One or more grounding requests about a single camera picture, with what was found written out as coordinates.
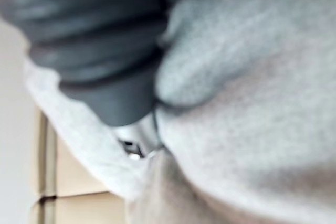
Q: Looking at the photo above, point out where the light grey fleece cushion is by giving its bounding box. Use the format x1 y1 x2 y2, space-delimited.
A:
23 0 336 224

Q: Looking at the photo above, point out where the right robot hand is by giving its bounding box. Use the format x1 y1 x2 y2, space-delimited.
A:
0 0 274 160

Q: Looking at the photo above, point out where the beige wooden cabinet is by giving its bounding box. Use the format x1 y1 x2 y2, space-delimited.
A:
31 105 127 224

